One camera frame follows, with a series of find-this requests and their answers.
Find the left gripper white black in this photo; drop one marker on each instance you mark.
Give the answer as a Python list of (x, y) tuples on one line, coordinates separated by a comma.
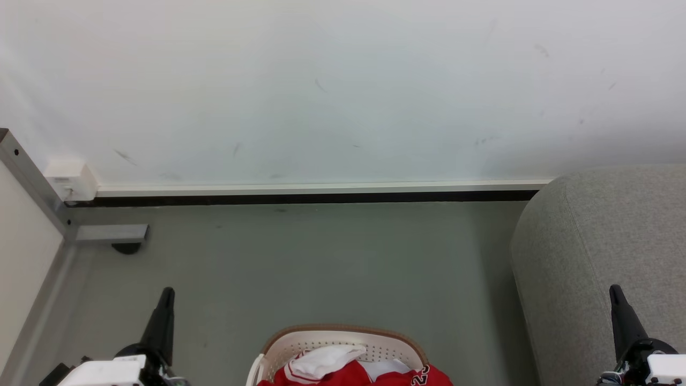
[(102, 373)]

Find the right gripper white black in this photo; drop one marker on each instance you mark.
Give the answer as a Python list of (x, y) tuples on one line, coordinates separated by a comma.
[(662, 370)]

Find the red and white jersey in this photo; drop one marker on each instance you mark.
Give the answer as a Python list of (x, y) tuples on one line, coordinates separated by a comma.
[(348, 375)]

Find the grey fabric sofa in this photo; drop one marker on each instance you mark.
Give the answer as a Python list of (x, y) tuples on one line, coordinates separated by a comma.
[(589, 252)]

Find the black round caster foot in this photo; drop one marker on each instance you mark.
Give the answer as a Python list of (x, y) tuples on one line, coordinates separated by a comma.
[(126, 248)]

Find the grey metal foot bar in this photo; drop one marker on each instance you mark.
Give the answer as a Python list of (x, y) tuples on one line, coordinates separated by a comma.
[(110, 233)]

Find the white perforated laundry basket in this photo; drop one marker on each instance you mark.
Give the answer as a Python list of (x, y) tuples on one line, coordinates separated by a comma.
[(343, 336)]

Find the white baseboard trim strip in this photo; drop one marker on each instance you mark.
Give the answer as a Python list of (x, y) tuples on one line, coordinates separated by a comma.
[(321, 189)]

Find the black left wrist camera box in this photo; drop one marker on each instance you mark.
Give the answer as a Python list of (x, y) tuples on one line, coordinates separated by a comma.
[(53, 376)]

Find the beige panel with metal frame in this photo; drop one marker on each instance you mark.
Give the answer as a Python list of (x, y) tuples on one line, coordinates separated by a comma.
[(21, 252)]

